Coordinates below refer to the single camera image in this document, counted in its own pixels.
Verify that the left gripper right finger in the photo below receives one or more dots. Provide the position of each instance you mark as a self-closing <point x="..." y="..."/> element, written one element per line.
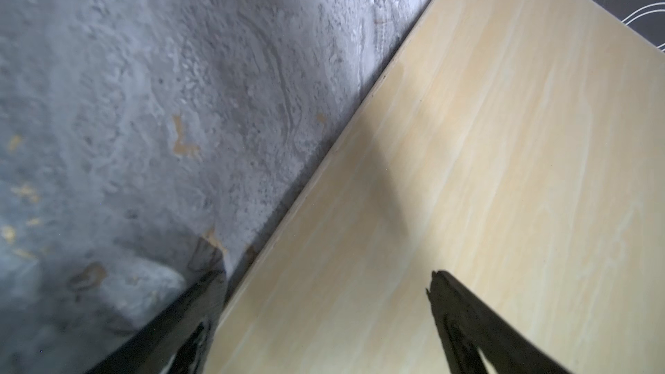
<point x="472" y="334"/>

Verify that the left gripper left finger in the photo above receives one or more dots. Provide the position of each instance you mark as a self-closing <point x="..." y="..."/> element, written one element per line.
<point x="179" y="339"/>

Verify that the plywood board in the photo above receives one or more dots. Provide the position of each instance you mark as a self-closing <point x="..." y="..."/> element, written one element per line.
<point x="517" y="144"/>

